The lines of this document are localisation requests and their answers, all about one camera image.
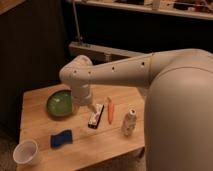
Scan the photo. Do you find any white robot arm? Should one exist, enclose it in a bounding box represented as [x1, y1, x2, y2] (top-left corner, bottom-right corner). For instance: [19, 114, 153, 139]
[59, 49, 213, 171]

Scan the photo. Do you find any long grey case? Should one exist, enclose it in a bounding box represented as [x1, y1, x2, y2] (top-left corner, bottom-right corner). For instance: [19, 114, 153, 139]
[69, 41, 141, 62]

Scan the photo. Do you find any blue sponge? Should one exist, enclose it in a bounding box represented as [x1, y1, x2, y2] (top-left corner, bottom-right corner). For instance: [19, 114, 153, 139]
[50, 130, 73, 148]

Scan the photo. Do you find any metal stand pole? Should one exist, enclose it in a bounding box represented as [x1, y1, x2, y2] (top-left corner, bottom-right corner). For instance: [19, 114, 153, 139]
[72, 0, 83, 45]

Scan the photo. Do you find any green bowl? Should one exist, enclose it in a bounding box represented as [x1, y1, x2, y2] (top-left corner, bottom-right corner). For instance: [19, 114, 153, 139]
[46, 89, 77, 117]

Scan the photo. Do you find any wooden shelf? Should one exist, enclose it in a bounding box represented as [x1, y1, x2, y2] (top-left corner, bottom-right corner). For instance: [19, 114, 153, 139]
[66, 0, 213, 21]

